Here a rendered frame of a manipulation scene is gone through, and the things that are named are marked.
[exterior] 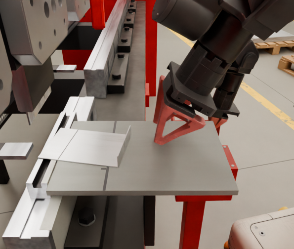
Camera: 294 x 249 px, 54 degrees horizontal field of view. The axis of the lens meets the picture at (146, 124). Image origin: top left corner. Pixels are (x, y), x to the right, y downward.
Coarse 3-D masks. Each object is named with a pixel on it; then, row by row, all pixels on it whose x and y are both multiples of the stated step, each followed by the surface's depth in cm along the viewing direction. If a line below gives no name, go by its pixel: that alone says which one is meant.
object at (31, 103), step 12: (48, 60) 42; (12, 72) 34; (24, 72) 34; (36, 72) 38; (48, 72) 42; (12, 84) 35; (24, 84) 35; (36, 84) 38; (48, 84) 42; (24, 96) 36; (36, 96) 38; (24, 108) 37; (36, 108) 40
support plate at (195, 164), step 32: (96, 128) 52; (128, 160) 44; (160, 160) 44; (192, 160) 44; (224, 160) 44; (64, 192) 39; (96, 192) 39; (128, 192) 39; (160, 192) 39; (192, 192) 39; (224, 192) 39
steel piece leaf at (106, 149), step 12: (84, 132) 50; (96, 132) 50; (72, 144) 48; (84, 144) 48; (96, 144) 48; (108, 144) 48; (120, 144) 48; (60, 156) 45; (72, 156) 45; (84, 156) 45; (96, 156) 45; (108, 156) 45; (120, 156) 43
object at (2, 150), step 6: (0, 144) 47; (6, 144) 47; (12, 144) 47; (18, 144) 47; (24, 144) 47; (30, 144) 47; (0, 150) 46; (6, 150) 46; (12, 150) 46; (18, 150) 46; (24, 150) 46; (30, 150) 47; (0, 156) 45; (6, 156) 45; (12, 156) 45; (18, 156) 45; (24, 156) 45
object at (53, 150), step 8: (64, 128) 52; (56, 136) 49; (64, 136) 49; (72, 136) 49; (48, 144) 48; (56, 144) 48; (64, 144) 48; (48, 152) 46; (56, 152) 46; (56, 160) 44
